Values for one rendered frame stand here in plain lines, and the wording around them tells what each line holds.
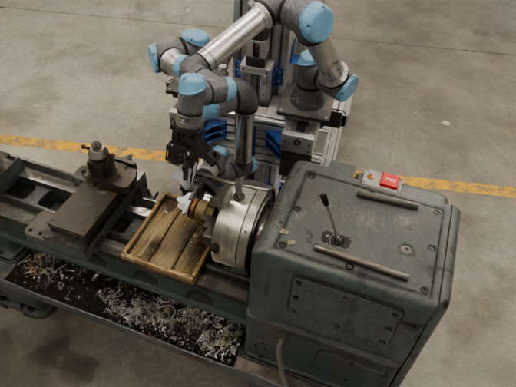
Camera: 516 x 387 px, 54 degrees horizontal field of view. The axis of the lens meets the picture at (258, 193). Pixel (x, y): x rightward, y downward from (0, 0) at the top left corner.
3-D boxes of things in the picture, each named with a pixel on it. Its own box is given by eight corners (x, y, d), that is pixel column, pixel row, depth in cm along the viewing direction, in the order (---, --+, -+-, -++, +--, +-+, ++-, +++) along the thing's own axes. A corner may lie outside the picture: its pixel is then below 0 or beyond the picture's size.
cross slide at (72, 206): (143, 170, 217) (141, 163, 213) (86, 243, 189) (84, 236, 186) (108, 160, 220) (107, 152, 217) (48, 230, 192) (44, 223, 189)
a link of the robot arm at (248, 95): (251, 64, 185) (246, 161, 221) (225, 72, 181) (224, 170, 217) (268, 81, 179) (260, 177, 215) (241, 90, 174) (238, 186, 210)
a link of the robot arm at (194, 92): (214, 78, 143) (191, 81, 137) (210, 114, 148) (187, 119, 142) (196, 70, 147) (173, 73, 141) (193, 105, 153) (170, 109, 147)
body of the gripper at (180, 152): (176, 153, 159) (179, 118, 154) (200, 160, 158) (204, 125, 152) (164, 162, 153) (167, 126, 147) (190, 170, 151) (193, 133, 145)
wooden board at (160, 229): (230, 217, 209) (230, 210, 206) (193, 286, 185) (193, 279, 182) (165, 196, 215) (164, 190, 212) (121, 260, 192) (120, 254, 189)
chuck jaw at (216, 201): (240, 212, 181) (248, 180, 179) (236, 213, 177) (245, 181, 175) (212, 203, 184) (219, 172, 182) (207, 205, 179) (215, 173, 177)
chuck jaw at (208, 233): (233, 221, 176) (219, 243, 167) (232, 232, 179) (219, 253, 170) (204, 212, 178) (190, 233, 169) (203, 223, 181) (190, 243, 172)
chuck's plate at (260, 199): (274, 219, 199) (277, 168, 174) (245, 287, 181) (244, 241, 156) (266, 216, 200) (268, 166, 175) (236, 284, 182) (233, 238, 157)
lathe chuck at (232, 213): (266, 216, 200) (268, 166, 175) (236, 284, 182) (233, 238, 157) (245, 210, 202) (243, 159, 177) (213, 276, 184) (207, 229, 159)
